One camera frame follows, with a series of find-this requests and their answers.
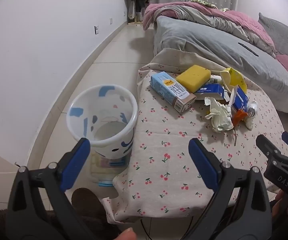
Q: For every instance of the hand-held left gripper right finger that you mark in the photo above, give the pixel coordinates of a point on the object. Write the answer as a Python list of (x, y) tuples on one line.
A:
[(202, 163)]

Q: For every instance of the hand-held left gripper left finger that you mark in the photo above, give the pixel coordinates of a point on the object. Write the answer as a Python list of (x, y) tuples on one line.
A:
[(76, 165)]

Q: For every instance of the thin brown twig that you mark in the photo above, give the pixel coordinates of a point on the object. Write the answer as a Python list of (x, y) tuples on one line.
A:
[(235, 137)]

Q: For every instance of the white plastic wrapper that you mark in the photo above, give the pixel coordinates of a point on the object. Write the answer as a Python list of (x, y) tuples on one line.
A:
[(220, 116)]

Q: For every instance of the blue white packet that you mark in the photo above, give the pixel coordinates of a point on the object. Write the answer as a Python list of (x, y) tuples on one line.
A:
[(241, 100)]

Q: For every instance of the white blue print trash bin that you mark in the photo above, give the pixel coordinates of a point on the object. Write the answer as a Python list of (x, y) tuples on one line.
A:
[(104, 110)]

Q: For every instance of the blue cardboard box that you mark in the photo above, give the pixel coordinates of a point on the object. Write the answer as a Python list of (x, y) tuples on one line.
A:
[(211, 90)]

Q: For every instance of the yellow snack wrapper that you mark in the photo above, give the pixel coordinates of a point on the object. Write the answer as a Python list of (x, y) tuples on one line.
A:
[(235, 76)]

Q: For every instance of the blue milk carton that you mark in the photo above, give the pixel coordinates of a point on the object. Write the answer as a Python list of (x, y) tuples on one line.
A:
[(167, 86)]

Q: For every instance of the yellow sponge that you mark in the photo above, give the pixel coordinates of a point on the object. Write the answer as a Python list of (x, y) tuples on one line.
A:
[(194, 77)]

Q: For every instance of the person's left hand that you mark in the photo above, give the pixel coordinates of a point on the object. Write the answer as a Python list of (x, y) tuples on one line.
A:
[(127, 235)]

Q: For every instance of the clear plastic storage box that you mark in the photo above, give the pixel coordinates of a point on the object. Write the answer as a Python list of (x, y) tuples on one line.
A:
[(104, 165)]

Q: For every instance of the cherry print tablecloth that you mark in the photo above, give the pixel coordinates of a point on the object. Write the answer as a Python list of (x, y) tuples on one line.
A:
[(174, 140)]

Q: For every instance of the dark brown fleece clothing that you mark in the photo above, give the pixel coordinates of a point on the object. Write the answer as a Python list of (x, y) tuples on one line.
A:
[(86, 202)]

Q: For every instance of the grey pillow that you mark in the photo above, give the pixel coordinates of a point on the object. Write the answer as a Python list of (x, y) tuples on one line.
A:
[(281, 35)]

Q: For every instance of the grey blanket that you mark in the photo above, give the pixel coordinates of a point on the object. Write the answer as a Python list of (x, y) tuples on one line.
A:
[(209, 40)]

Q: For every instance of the pink beige quilt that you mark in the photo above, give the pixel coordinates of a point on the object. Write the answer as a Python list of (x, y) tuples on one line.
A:
[(249, 22)]

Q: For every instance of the yellow floral fabric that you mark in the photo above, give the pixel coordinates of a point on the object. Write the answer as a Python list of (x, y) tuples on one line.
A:
[(209, 4)]

